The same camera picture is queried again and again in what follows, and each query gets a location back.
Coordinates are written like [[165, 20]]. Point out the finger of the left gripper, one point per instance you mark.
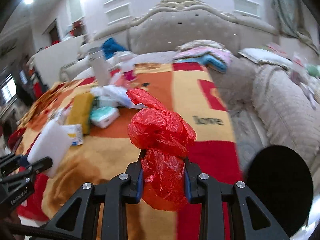
[[13, 160], [17, 173]]

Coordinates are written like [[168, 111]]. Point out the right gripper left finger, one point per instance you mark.
[[100, 210]]

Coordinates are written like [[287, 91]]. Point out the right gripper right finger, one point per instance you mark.
[[248, 217]]

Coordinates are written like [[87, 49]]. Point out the yellow sponge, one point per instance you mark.
[[80, 111]]

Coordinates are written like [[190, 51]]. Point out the red plastic bag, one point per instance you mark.
[[167, 138]]

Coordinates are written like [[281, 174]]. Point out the blue yellow medicine box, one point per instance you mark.
[[75, 133]]

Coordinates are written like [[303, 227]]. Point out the white blue long box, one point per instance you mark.
[[120, 95]]

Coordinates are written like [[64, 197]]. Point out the black trash bin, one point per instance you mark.
[[282, 181]]

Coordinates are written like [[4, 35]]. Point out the red orange patterned blanket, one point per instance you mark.
[[186, 88]]

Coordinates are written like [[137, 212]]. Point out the teal tissue pack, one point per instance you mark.
[[102, 117]]

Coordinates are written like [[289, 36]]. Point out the beige thermos bottle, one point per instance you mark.
[[101, 68]]

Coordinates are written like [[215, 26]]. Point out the beige tufted sofa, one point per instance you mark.
[[271, 97]]

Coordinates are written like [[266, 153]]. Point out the blue jacket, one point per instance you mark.
[[110, 47]]

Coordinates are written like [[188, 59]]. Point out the green plush toy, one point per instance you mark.
[[313, 70]]

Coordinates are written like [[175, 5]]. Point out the pink blue folded blankets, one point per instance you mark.
[[208, 53]]

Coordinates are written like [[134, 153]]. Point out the white cushion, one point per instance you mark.
[[261, 56]]

